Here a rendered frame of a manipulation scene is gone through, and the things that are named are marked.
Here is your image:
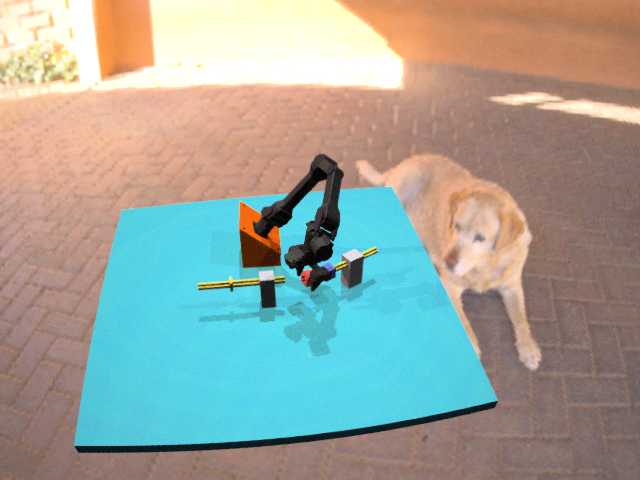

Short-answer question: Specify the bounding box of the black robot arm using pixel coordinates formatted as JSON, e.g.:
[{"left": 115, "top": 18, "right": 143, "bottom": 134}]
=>
[{"left": 253, "top": 153, "right": 344, "bottom": 269}]

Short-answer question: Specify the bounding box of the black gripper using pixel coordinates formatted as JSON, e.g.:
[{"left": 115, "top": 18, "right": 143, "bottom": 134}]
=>
[{"left": 288, "top": 244, "right": 332, "bottom": 292}]

